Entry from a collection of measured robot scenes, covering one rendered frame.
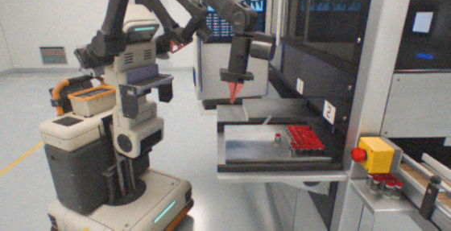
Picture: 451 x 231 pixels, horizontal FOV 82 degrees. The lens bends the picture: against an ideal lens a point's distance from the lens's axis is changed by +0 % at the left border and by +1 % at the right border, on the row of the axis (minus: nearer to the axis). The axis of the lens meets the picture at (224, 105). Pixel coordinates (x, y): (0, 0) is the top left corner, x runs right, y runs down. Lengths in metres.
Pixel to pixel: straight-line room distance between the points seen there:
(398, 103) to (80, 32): 6.63
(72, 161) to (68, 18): 5.69
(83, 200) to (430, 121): 1.57
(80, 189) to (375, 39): 1.49
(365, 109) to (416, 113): 0.15
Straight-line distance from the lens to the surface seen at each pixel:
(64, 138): 1.50
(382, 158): 0.78
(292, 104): 1.45
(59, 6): 7.10
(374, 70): 0.78
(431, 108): 0.91
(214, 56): 1.66
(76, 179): 1.60
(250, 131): 1.09
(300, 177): 0.86
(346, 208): 0.97
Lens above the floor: 1.36
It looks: 20 degrees down
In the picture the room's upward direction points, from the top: straight up
